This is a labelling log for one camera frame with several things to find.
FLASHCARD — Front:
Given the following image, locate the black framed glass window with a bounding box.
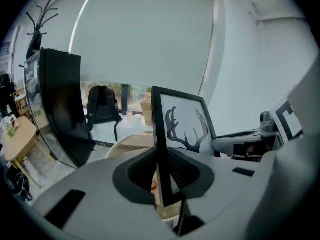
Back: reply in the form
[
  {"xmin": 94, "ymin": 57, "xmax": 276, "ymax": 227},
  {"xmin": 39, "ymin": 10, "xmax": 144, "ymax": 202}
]
[{"xmin": 80, "ymin": 80, "xmax": 154, "ymax": 116}]

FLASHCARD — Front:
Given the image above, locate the clear plastic bottle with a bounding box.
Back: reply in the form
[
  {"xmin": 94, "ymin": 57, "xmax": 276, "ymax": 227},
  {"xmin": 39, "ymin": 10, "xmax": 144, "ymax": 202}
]
[{"xmin": 126, "ymin": 105, "xmax": 135, "ymax": 123}]

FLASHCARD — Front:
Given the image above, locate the black framed deer picture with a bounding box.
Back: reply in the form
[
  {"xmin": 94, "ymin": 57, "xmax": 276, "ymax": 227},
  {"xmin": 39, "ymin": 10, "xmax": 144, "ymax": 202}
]
[{"xmin": 151, "ymin": 85, "xmax": 222, "ymax": 209}]

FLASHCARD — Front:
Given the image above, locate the grey fisheye camera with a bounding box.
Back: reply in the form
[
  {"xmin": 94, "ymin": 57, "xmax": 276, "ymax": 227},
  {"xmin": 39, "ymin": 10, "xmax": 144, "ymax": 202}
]
[{"xmin": 259, "ymin": 110, "xmax": 279, "ymax": 133}]

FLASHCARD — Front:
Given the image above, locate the black office chair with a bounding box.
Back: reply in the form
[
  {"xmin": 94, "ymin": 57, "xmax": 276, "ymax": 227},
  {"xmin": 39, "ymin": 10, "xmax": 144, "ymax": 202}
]
[{"xmin": 0, "ymin": 73, "xmax": 19, "ymax": 119}]

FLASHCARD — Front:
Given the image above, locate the green tray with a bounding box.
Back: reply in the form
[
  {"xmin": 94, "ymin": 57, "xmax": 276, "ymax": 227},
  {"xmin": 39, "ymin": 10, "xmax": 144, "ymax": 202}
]
[{"xmin": 6, "ymin": 126, "xmax": 20, "ymax": 138}]

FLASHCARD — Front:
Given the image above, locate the black balcony railing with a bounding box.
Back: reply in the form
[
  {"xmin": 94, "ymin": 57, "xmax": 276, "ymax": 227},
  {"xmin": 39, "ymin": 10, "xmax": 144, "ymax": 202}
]
[{"xmin": 0, "ymin": 41, "xmax": 12, "ymax": 57}]

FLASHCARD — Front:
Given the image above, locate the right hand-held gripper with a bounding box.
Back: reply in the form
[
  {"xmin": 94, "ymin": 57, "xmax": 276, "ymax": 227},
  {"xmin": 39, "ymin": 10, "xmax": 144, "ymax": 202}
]
[{"xmin": 219, "ymin": 56, "xmax": 320, "ymax": 151}]

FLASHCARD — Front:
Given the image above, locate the light wooden chair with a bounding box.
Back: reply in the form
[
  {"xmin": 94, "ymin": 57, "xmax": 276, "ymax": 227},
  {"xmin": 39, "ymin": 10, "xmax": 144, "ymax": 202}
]
[{"xmin": 9, "ymin": 88, "xmax": 33, "ymax": 120}]

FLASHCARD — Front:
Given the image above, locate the black cable bundle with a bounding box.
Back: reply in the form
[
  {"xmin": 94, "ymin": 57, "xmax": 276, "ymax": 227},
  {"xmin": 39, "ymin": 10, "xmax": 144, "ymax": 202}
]
[{"xmin": 4, "ymin": 171, "xmax": 34, "ymax": 202}]

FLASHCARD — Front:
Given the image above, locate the light wooden side table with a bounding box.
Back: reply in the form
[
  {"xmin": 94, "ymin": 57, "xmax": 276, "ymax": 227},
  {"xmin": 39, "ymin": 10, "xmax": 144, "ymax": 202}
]
[{"xmin": 0, "ymin": 115, "xmax": 57, "ymax": 190}]

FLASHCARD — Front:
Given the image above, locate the black hanging bag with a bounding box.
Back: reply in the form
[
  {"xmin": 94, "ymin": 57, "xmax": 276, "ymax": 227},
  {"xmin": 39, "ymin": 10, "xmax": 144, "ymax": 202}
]
[{"xmin": 26, "ymin": 32, "xmax": 43, "ymax": 60}]

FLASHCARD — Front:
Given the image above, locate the red capped bottle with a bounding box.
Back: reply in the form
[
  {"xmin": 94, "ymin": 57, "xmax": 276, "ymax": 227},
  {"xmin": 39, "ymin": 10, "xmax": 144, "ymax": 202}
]
[{"xmin": 8, "ymin": 113, "xmax": 18, "ymax": 129}]

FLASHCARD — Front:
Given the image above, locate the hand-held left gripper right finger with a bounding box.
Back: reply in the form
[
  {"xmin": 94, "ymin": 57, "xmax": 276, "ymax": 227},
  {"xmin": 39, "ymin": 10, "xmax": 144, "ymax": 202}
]
[{"xmin": 168, "ymin": 147, "xmax": 262, "ymax": 237}]

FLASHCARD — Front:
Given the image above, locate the tan woven tote bag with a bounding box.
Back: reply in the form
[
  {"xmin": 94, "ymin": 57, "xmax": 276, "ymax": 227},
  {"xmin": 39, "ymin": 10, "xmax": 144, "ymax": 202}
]
[{"xmin": 139, "ymin": 98, "xmax": 154, "ymax": 127}]

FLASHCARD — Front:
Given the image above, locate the person's right hand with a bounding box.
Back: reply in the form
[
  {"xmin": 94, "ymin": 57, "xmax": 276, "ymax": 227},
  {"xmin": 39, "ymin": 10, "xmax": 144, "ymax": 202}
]
[{"xmin": 246, "ymin": 142, "xmax": 273, "ymax": 157}]

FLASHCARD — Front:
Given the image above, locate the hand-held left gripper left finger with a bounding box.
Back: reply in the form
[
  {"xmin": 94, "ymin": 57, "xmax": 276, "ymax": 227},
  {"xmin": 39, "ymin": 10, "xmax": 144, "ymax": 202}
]
[{"xmin": 32, "ymin": 147, "xmax": 181, "ymax": 240}]

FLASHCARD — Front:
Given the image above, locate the black glass door cabinet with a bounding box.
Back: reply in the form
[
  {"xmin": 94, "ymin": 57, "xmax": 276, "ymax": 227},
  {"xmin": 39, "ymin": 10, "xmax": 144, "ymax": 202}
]
[{"xmin": 24, "ymin": 48, "xmax": 96, "ymax": 169}]

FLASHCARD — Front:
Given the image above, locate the white plastic bag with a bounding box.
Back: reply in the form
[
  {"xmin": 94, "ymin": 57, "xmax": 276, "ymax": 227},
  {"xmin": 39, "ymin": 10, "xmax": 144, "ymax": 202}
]
[{"xmin": 0, "ymin": 117, "xmax": 10, "ymax": 133}]

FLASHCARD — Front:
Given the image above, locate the black backpack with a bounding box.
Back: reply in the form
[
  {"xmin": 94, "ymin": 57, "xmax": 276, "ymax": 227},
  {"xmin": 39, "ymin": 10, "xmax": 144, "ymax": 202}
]
[{"xmin": 85, "ymin": 85, "xmax": 124, "ymax": 143}]

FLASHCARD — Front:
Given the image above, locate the white plastic container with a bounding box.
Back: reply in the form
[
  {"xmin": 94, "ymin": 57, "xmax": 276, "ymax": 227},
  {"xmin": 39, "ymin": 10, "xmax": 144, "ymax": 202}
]
[{"xmin": 132, "ymin": 113, "xmax": 144, "ymax": 129}]

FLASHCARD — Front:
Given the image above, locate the black coat rack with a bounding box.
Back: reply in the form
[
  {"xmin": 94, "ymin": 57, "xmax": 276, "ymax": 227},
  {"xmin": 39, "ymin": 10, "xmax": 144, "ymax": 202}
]
[{"xmin": 26, "ymin": 0, "xmax": 60, "ymax": 60}]

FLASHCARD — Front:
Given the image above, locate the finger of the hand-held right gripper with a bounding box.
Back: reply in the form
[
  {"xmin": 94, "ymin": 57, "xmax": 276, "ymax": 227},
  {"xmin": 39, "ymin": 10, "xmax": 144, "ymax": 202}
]
[{"xmin": 211, "ymin": 133, "xmax": 278, "ymax": 158}]

